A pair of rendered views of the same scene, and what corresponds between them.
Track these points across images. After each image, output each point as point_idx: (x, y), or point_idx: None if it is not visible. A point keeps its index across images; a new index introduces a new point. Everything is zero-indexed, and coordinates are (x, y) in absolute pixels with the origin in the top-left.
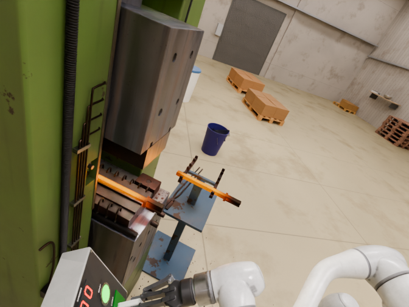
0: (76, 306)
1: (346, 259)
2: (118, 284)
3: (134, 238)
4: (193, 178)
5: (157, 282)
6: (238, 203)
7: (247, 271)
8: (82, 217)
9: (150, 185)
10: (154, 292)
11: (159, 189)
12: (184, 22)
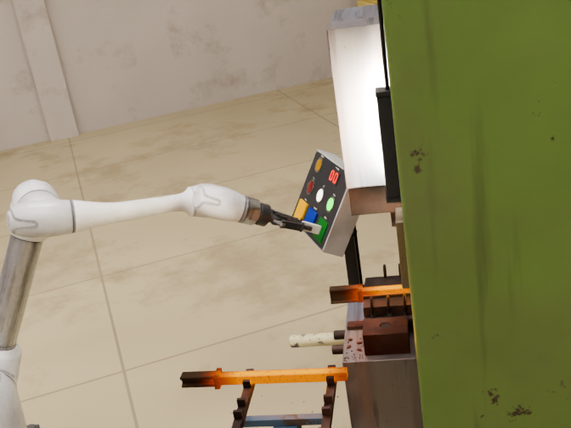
0: (334, 167)
1: (94, 202)
2: (329, 230)
3: None
4: (302, 374)
5: (292, 222)
6: (188, 372)
7: (213, 185)
8: None
9: (376, 320)
10: (292, 220)
11: (365, 357)
12: (358, 24)
